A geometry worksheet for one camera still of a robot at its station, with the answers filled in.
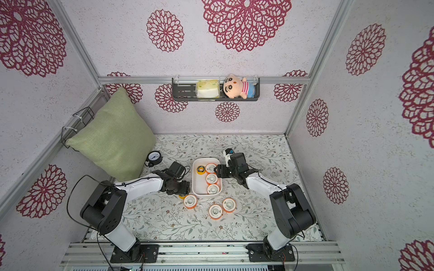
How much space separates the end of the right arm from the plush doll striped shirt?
13.0 inches

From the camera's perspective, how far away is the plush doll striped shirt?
2.85 ft

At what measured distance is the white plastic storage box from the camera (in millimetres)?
915
